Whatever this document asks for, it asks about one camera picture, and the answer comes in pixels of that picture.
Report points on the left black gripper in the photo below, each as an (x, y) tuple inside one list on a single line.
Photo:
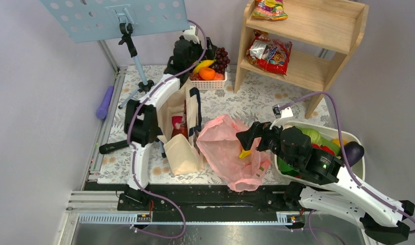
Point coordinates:
[(211, 49)]

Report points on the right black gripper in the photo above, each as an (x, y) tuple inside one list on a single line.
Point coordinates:
[(258, 128)]

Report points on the single yellow banana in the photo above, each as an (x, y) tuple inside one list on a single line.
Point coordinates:
[(202, 64)]

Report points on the orange fruit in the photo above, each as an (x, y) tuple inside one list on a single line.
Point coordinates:
[(207, 74)]

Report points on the yellow banana bunch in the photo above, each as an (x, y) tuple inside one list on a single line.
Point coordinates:
[(244, 153)]

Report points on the dark red grapes bunch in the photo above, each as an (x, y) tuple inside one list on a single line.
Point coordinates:
[(221, 61)]

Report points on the pink plastic grocery bag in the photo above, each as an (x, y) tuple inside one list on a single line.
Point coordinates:
[(222, 149)]

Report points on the beige canvas tote bag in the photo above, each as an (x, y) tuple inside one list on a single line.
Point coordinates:
[(182, 154)]

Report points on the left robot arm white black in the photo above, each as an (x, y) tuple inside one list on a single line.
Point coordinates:
[(149, 119)]

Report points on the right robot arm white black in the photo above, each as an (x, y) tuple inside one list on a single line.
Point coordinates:
[(325, 184)]

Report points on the white perforated fruit basket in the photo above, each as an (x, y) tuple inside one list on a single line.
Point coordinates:
[(217, 84)]

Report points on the green cabbage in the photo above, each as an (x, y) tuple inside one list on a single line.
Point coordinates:
[(315, 136)]

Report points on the yellow orange pepper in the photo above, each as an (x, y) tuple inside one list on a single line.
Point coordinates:
[(338, 142)]

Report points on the pink snack packet in tote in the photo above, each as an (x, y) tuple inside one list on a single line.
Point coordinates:
[(179, 126)]

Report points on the red snack bag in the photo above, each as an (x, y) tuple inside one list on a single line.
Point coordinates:
[(270, 55)]

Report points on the purple eggplant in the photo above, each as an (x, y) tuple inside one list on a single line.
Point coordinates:
[(354, 152)]

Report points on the white vegetable bin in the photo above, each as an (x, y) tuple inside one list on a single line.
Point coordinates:
[(328, 133)]

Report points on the colourful snack bag top shelf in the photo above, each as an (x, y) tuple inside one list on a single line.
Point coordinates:
[(269, 10)]

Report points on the light blue music stand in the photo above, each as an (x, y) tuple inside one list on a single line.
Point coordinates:
[(100, 20)]

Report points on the wooden two-tier shelf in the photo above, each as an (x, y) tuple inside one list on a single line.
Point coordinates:
[(324, 34)]

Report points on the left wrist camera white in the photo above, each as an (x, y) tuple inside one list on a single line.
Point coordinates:
[(191, 35)]

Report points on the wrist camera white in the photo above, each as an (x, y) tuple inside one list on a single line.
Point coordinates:
[(283, 114), (191, 35)]

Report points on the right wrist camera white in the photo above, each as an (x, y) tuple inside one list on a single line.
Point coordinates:
[(283, 114)]

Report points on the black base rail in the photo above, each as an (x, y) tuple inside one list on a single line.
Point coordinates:
[(208, 203)]

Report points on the purple handle tool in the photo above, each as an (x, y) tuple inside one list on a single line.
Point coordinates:
[(102, 110)]

